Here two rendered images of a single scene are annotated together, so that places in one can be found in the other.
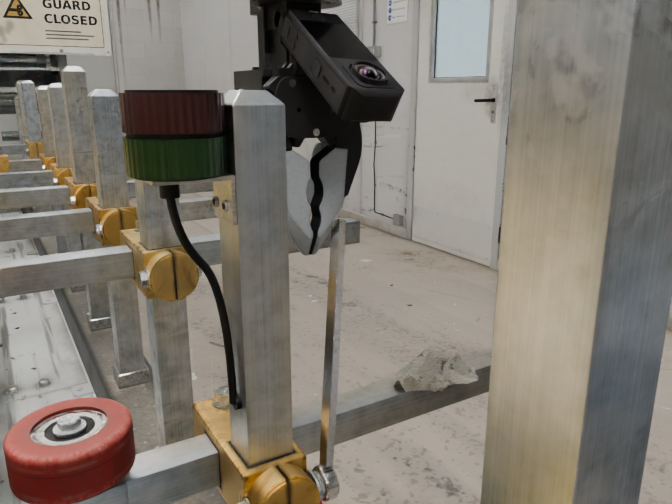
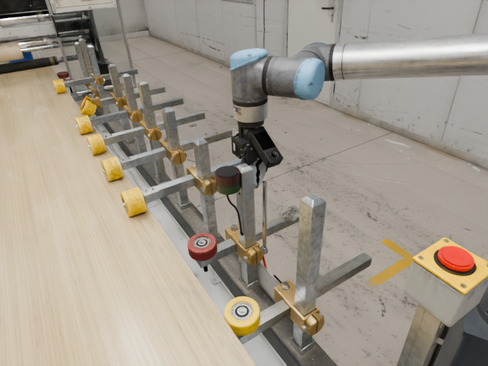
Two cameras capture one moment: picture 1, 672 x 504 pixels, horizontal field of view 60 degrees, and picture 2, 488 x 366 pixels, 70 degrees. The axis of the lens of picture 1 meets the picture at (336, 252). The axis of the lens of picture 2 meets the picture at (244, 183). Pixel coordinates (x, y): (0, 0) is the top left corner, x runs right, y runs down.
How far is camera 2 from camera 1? 57 cm
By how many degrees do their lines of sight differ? 17
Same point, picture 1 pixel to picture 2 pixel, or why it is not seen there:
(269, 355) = (250, 224)
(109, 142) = (172, 127)
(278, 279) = (252, 206)
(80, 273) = (180, 187)
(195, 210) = not seen: hidden behind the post
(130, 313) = not seen: hidden behind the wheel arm
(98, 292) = (160, 168)
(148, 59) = not seen: outside the picture
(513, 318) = (300, 242)
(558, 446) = (306, 260)
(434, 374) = (293, 214)
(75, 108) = (146, 99)
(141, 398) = (190, 213)
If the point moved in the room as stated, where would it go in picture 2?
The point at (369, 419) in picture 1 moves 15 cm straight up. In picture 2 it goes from (274, 229) to (274, 189)
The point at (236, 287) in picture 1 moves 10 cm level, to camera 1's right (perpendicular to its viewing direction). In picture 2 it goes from (242, 210) to (279, 208)
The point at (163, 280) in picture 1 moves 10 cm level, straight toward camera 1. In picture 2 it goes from (208, 189) to (216, 208)
